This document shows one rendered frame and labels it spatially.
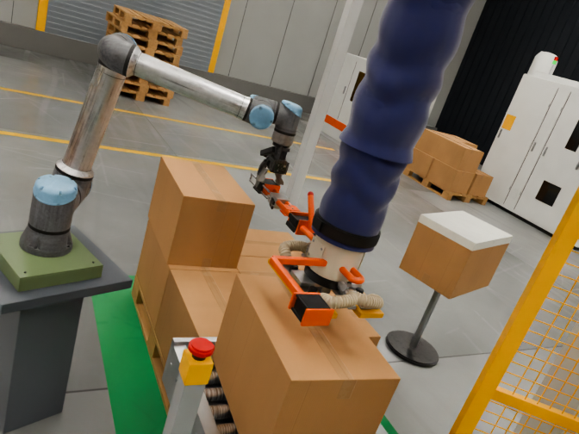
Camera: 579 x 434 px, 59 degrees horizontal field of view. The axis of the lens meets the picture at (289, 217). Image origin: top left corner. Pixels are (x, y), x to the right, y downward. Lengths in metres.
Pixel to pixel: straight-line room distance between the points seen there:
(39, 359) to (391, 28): 1.83
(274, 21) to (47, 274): 10.92
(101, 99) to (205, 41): 9.81
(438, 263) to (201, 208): 1.56
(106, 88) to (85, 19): 9.21
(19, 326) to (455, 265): 2.39
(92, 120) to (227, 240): 1.05
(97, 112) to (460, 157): 7.44
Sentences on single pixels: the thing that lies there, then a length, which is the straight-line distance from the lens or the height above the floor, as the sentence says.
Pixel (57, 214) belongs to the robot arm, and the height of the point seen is 0.98.
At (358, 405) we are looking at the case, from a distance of 1.76.
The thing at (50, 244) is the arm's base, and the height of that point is 0.86.
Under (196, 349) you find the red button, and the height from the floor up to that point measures 1.04.
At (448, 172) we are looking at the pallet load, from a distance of 9.08.
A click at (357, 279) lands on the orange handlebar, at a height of 1.22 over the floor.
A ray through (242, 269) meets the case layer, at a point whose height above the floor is 0.54.
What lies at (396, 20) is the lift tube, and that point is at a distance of 1.52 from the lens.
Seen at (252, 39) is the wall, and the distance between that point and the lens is 12.38.
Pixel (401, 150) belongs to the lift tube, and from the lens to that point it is 1.55.
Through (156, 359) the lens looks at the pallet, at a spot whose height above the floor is 0.02.
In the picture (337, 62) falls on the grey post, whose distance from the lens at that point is 5.47.
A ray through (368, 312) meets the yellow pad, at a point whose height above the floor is 1.10.
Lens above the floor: 1.87
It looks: 20 degrees down
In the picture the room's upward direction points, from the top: 18 degrees clockwise
